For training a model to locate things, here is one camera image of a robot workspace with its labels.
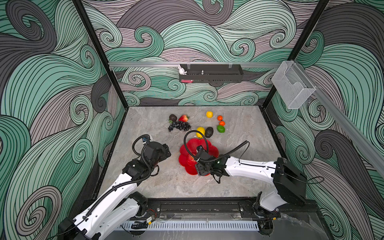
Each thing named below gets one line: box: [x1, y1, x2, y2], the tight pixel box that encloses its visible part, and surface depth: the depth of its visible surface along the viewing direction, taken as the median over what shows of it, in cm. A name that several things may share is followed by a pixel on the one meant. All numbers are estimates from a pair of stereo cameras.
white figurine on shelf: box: [178, 64, 187, 75], surface depth 87 cm
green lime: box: [216, 125, 226, 133], surface depth 106 cm
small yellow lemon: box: [205, 111, 214, 118], surface depth 115 cm
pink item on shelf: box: [181, 79, 194, 83], surface depth 92 cm
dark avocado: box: [205, 127, 214, 138], surface depth 103 cm
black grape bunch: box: [168, 121, 192, 132], surface depth 106 cm
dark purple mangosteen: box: [169, 114, 178, 122], surface depth 110 cm
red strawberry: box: [178, 114, 190, 122], surface depth 112 cm
